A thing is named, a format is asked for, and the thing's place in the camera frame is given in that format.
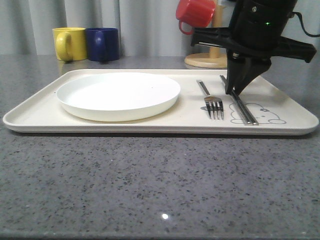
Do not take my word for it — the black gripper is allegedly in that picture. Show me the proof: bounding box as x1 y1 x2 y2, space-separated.
191 0 317 95

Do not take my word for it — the silver metal chopstick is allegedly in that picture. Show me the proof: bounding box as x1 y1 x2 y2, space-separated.
219 74 259 126
219 75 254 126

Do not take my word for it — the silver metal fork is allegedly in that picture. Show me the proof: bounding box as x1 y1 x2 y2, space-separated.
196 79 224 121

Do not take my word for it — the white round plate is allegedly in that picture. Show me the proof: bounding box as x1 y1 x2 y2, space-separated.
56 72 181 122

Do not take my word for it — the wooden mug tree stand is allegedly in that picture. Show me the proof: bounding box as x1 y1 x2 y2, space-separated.
184 0 227 69

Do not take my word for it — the cream rabbit serving tray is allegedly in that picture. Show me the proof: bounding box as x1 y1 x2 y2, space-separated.
2 69 319 136

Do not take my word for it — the red ribbed mug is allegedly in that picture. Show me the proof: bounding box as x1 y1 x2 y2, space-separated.
175 0 216 35

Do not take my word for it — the grey curtain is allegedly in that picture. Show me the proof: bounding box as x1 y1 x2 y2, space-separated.
0 0 320 58

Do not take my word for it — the dark blue mug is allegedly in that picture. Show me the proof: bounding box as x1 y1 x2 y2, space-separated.
84 27 120 62

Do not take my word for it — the yellow mug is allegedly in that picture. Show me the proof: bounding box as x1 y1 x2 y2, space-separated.
52 27 87 62

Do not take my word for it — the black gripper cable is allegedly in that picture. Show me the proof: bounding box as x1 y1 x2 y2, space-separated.
287 11 320 38

